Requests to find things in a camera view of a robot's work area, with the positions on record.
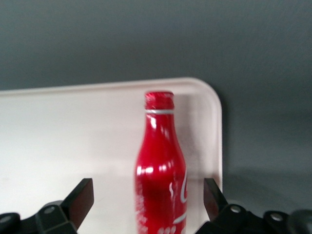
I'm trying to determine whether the red coke bottle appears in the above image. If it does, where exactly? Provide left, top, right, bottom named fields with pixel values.
left=134, top=91, right=188, bottom=234

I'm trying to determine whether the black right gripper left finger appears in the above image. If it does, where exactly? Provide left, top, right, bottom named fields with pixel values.
left=35, top=177, right=95, bottom=234

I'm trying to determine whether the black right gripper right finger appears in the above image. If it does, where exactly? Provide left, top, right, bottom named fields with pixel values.
left=194, top=177, right=265, bottom=234

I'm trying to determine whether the beige plastic tray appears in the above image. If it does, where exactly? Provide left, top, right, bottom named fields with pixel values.
left=0, top=77, right=224, bottom=234

